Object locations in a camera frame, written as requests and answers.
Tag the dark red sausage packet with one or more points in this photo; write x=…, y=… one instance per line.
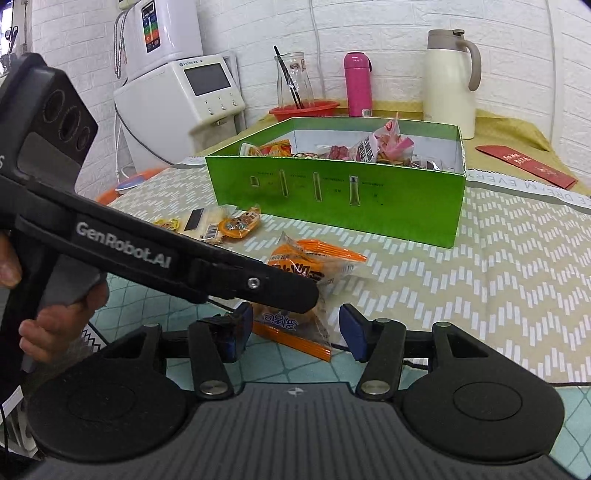
x=339, y=152

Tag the yellow jelly cup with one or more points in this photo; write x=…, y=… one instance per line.
x=167, y=224

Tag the pink seed packet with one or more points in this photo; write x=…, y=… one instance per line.
x=369, y=147

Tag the orange plastic basin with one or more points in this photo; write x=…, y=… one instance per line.
x=115, y=191

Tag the red envelope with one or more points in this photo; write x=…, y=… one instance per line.
x=526, y=166

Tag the glass pitcher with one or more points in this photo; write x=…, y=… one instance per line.
x=300, y=76

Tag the small round orange snack packet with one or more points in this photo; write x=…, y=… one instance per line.
x=238, y=225

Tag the white water dispenser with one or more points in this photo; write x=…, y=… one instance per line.
x=161, y=115

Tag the pink thermos bottle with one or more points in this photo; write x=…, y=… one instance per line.
x=358, y=87

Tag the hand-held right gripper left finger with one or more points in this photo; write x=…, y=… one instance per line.
x=242, y=323

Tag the red plastic basket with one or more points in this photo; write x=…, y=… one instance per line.
x=318, y=110

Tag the large orange green snack bag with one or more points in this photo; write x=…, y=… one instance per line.
x=277, y=148

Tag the cream thermos jug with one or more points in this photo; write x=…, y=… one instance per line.
x=448, y=87

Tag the green cardboard box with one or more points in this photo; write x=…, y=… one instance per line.
x=323, y=207

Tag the white wall water purifier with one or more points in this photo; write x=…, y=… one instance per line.
x=166, y=32

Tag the black chopsticks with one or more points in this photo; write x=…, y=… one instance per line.
x=291, y=83

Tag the orange lidded jelly cup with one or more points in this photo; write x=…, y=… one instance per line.
x=250, y=150

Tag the orange clear bread packet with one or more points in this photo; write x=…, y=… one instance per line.
x=314, y=263

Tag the person's left hand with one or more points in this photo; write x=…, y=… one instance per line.
x=55, y=323

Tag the zigzag patterned tablecloth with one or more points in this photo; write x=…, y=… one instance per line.
x=508, y=277

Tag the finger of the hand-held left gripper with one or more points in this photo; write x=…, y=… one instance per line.
x=277, y=288

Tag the white black-label cracker packet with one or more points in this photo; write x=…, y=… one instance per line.
x=210, y=224

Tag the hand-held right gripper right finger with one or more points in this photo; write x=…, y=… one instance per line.
x=351, y=330

